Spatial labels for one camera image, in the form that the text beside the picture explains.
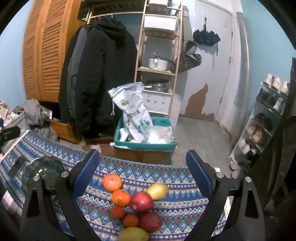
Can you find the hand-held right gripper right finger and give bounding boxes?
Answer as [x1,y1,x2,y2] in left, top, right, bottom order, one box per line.
[185,149,266,241]

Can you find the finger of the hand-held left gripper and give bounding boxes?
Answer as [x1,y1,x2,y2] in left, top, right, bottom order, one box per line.
[0,126,21,144]

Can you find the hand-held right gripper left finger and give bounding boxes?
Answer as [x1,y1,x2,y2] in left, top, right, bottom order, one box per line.
[20,149,103,241]

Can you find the large orange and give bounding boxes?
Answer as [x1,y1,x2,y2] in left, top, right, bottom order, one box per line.
[102,173,122,192]
[111,189,131,207]

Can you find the dark green glass plate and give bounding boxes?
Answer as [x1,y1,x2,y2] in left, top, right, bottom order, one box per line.
[21,156,66,195]

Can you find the yellow mango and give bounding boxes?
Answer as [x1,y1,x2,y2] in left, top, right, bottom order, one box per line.
[146,183,169,201]

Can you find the small orange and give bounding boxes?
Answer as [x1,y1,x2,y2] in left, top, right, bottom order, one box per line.
[122,214,139,228]
[110,206,126,219]

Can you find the red apple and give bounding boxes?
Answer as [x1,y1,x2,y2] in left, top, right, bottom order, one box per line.
[139,213,163,233]
[131,191,154,214]

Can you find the yellow apple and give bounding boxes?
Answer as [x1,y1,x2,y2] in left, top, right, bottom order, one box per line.
[119,227,149,241]

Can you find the grey tote bag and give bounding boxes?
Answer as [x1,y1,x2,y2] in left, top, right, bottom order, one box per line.
[0,111,31,153]

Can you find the white cloth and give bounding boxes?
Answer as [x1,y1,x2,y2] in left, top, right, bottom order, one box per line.
[0,100,14,121]

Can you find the flat cardboard box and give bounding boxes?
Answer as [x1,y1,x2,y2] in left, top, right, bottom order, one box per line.
[82,138,115,153]

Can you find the black smartphone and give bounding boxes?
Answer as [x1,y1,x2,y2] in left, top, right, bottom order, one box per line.
[8,156,28,180]

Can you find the grey clothing pile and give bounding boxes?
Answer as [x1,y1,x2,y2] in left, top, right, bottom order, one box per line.
[14,99,58,142]

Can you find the brown wooden crate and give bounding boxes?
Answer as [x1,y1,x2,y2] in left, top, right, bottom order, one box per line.
[50,120,82,144]

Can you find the blue patterned tablecloth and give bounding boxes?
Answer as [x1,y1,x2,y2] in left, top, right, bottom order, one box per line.
[0,130,232,241]

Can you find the clear plastic bags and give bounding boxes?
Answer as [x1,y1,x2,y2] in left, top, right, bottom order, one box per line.
[141,125,176,144]

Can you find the large cardboard box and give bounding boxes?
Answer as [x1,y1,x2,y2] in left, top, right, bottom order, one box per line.
[113,145,177,165]

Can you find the teal plastic crate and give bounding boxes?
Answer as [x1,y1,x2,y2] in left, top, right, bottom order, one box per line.
[113,116,178,153]

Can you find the group of assorted shoes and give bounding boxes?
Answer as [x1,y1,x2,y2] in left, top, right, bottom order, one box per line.
[230,74,290,179]

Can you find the white rice bag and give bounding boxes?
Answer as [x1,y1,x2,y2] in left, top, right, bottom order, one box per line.
[108,82,153,143]

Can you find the white patterned basket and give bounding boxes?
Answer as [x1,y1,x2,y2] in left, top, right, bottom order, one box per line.
[142,89,173,115]

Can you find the white shoe rack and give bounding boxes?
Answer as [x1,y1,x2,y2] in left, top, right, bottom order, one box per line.
[229,74,290,180]

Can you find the wooden louvered wardrobe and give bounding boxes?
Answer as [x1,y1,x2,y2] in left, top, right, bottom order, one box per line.
[22,0,89,102]

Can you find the steel pot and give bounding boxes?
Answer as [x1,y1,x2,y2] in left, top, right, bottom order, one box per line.
[144,79,170,92]

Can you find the black winter coat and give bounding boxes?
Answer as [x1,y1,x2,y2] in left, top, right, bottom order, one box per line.
[58,17,139,139]

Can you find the white door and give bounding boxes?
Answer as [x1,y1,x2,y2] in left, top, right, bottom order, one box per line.
[178,0,234,121]

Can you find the grey jacket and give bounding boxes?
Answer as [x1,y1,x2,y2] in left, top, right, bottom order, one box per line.
[66,25,93,121]

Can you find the silver metal pipe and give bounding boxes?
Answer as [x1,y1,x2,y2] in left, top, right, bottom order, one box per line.
[231,11,251,146]

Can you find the grey hanging bag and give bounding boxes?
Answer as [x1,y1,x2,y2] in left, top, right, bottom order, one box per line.
[172,40,203,73]

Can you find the white cooking pot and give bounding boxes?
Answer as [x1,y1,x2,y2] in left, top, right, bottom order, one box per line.
[148,57,174,71]

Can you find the wooden shelf rack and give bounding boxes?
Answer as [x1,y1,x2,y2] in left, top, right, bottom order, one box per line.
[134,0,183,118]

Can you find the dark blue umbrella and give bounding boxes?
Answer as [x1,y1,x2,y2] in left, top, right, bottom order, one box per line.
[193,24,221,56]

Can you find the large white storage bin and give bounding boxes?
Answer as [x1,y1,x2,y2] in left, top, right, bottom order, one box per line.
[143,14,179,33]

